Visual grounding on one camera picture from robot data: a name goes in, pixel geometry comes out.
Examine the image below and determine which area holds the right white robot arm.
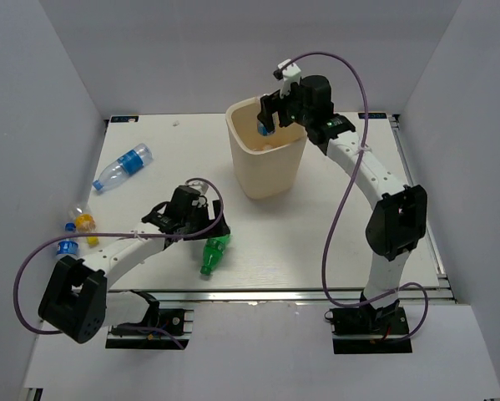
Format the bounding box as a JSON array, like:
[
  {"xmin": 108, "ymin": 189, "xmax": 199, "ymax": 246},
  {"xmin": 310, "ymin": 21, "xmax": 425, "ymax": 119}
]
[{"xmin": 257, "ymin": 75, "xmax": 427, "ymax": 333}]

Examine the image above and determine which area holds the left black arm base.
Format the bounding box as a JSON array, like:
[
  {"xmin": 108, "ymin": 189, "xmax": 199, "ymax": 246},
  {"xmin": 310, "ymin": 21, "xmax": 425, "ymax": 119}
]
[{"xmin": 104, "ymin": 292, "xmax": 194, "ymax": 351}]

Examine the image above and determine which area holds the cream plastic bin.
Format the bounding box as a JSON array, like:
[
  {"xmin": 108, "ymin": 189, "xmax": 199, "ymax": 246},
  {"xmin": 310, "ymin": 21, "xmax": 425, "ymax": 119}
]
[{"xmin": 225, "ymin": 98, "xmax": 307, "ymax": 200}]

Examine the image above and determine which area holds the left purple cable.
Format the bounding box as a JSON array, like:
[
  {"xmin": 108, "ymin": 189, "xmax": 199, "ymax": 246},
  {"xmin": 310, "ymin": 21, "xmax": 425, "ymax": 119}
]
[{"xmin": 13, "ymin": 178, "xmax": 225, "ymax": 350}]

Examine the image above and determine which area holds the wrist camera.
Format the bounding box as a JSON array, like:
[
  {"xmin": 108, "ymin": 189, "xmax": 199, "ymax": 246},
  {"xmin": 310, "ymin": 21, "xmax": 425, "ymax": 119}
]
[
  {"xmin": 273, "ymin": 58, "xmax": 301, "ymax": 98},
  {"xmin": 184, "ymin": 179, "xmax": 210, "ymax": 208}
]

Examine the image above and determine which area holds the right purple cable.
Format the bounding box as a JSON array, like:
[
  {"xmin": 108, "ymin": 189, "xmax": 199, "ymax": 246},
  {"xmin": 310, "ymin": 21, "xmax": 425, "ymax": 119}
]
[{"xmin": 322, "ymin": 51, "xmax": 429, "ymax": 344}]

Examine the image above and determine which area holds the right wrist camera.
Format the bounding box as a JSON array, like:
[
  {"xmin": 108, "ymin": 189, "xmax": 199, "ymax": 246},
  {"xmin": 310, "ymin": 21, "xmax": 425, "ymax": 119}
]
[{"xmin": 273, "ymin": 58, "xmax": 301, "ymax": 98}]

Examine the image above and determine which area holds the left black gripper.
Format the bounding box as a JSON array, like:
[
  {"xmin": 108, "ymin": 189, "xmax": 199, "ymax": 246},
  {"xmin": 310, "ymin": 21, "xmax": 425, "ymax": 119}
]
[{"xmin": 182, "ymin": 200, "xmax": 230, "ymax": 241}]

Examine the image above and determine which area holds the black XDOF logo sticker right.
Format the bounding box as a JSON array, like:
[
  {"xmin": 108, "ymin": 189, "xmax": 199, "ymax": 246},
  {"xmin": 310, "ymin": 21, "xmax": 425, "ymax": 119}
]
[{"xmin": 357, "ymin": 112, "xmax": 388, "ymax": 119}]

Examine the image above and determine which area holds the small bottle blue label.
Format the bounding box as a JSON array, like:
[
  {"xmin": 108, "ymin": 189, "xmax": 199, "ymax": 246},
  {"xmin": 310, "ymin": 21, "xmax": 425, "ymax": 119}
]
[{"xmin": 56, "ymin": 222, "xmax": 79, "ymax": 260}]

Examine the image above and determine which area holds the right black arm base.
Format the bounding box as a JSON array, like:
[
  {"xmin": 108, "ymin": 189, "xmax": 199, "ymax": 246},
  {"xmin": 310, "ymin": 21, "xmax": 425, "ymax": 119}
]
[{"xmin": 324, "ymin": 301, "xmax": 412, "ymax": 355}]

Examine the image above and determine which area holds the black logo sticker left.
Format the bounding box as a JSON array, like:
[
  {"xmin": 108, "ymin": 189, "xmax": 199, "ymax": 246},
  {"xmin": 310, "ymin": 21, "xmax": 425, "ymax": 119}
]
[{"xmin": 109, "ymin": 115, "xmax": 139, "ymax": 124}]

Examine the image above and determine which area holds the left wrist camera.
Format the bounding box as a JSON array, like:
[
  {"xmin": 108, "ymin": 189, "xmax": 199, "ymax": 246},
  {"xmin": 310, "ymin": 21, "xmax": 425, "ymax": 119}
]
[{"xmin": 184, "ymin": 179, "xmax": 210, "ymax": 208}]

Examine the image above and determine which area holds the green plastic bottle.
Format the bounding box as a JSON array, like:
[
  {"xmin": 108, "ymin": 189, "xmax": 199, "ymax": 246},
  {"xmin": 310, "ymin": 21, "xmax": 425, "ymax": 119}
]
[{"xmin": 199, "ymin": 234, "xmax": 231, "ymax": 276}]

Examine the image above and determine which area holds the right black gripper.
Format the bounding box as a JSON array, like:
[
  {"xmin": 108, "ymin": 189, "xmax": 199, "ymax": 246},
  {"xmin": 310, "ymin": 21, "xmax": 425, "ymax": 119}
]
[{"xmin": 257, "ymin": 80, "xmax": 312, "ymax": 133}]

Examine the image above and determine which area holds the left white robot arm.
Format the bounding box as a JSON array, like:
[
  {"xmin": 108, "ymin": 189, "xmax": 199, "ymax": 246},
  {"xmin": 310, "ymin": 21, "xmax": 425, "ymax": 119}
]
[{"xmin": 38, "ymin": 180, "xmax": 230, "ymax": 344}]

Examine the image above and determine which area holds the clear bottle yellow label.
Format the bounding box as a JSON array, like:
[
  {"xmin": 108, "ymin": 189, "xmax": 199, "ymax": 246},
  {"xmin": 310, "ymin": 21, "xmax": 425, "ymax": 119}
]
[{"xmin": 68, "ymin": 202, "xmax": 99, "ymax": 247}]

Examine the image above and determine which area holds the clear bottle blue label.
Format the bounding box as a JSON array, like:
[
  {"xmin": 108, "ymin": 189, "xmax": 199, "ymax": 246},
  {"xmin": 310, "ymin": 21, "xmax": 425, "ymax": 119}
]
[
  {"xmin": 257, "ymin": 121, "xmax": 275, "ymax": 137},
  {"xmin": 92, "ymin": 143, "xmax": 154, "ymax": 192}
]

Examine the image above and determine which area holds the purple cable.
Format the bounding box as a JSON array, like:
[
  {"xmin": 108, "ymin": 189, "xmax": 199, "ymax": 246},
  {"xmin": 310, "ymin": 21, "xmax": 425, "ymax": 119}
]
[
  {"xmin": 322, "ymin": 51, "xmax": 429, "ymax": 344},
  {"xmin": 13, "ymin": 178, "xmax": 225, "ymax": 350}
]

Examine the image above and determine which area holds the aluminium front rail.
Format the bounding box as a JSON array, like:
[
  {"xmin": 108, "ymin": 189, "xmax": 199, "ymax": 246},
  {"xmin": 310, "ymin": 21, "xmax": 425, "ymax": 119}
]
[{"xmin": 57, "ymin": 287, "xmax": 455, "ymax": 306}]

